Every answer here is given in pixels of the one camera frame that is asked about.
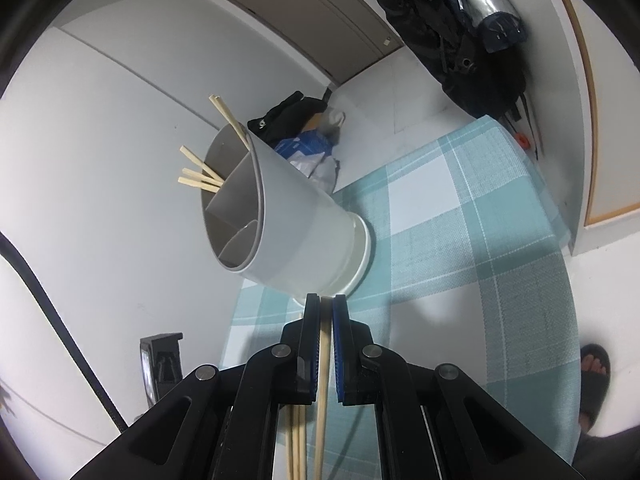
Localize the grey white cloth bundle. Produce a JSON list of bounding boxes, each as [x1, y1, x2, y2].
[[319, 107, 348, 137]]

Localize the blue plastic bag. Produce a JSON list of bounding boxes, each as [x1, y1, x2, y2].
[[273, 128, 335, 172]]

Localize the black stand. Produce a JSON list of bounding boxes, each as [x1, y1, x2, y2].
[[138, 332, 184, 407]]

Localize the brown door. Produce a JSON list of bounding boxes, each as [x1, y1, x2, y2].
[[197, 0, 407, 87]]

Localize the black hanging clothes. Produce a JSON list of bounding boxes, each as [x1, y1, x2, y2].
[[359, 0, 532, 122]]

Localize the person's foot in black sandal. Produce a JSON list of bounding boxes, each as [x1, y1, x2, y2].
[[576, 342, 614, 434]]

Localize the white panel with wooden trim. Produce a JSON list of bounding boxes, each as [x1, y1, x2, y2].
[[549, 0, 640, 257]]

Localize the pile of wooden chopsticks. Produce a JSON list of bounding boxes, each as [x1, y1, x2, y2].
[[285, 311, 309, 480]]

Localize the teal checked tablecloth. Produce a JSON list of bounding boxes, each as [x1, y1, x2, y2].
[[217, 115, 582, 480]]

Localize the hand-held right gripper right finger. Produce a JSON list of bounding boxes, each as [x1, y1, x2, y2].
[[330, 294, 586, 480]]

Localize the black cable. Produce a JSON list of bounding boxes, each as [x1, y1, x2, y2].
[[0, 232, 129, 433]]

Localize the white divided utensil holder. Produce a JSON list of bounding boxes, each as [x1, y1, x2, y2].
[[201, 122, 375, 307]]

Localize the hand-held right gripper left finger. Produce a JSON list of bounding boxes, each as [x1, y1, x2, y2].
[[70, 292, 323, 480]]

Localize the white plastic bag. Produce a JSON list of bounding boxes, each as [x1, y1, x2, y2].
[[294, 154, 342, 192]]

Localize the person's dark trouser leg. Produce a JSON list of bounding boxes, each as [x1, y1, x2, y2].
[[574, 429, 640, 480]]

